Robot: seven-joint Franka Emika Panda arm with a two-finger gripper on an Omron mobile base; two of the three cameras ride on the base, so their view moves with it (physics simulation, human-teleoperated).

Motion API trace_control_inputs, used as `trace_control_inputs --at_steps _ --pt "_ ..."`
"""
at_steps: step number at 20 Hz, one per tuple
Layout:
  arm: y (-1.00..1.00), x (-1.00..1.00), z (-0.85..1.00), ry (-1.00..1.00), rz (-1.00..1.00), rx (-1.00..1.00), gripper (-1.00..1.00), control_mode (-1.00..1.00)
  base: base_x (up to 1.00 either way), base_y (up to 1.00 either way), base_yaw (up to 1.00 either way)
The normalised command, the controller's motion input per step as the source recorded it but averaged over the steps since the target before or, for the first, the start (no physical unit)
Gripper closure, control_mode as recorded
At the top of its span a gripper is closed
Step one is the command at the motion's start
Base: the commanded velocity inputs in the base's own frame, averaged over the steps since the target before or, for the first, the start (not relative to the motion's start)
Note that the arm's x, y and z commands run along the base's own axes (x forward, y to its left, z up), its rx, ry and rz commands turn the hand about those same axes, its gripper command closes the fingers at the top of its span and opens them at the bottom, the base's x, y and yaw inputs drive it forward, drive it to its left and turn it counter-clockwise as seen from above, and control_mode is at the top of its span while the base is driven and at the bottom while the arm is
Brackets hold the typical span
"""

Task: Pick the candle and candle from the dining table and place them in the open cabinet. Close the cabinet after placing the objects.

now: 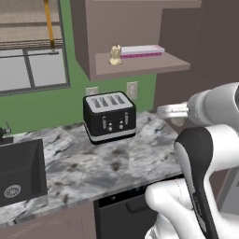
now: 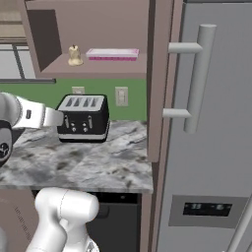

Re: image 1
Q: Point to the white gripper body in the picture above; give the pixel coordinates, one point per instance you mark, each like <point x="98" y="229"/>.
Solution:
<point x="172" y="111"/>

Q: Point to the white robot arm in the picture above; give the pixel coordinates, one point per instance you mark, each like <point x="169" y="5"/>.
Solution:
<point x="214" y="143"/>

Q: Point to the cream candle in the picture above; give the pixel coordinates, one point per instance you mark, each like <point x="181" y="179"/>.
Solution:
<point x="115" y="56"/>

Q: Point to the brown cabinet door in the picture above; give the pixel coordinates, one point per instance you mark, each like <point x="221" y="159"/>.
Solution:
<point x="219" y="40"/>

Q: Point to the brown base cabinet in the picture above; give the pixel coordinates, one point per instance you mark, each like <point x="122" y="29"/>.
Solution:
<point x="49" y="224"/>

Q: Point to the black and silver toaster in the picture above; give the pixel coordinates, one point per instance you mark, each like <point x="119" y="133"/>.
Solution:
<point x="109" y="116"/>

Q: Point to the pink and white box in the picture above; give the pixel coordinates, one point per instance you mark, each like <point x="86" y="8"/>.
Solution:
<point x="141" y="51"/>

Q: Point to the black dishwasher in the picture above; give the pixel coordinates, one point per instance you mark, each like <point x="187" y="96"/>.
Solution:
<point x="121" y="222"/>

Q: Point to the grey framed window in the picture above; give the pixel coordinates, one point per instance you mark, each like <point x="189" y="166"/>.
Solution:
<point x="34" y="70"/>

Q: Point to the black sink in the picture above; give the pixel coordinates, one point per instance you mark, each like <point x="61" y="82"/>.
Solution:
<point x="21" y="168"/>

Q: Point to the dark tap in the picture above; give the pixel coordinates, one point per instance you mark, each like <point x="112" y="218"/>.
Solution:
<point x="4" y="130"/>

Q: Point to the beige window blind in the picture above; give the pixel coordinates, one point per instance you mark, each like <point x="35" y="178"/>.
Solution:
<point x="21" y="21"/>

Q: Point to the white wall outlet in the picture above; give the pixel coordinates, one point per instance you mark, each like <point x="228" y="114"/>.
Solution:
<point x="132" y="90"/>
<point x="91" y="91"/>

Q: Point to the brown open wall cabinet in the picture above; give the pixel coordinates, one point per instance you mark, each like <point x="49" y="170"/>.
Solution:
<point x="124" y="25"/>

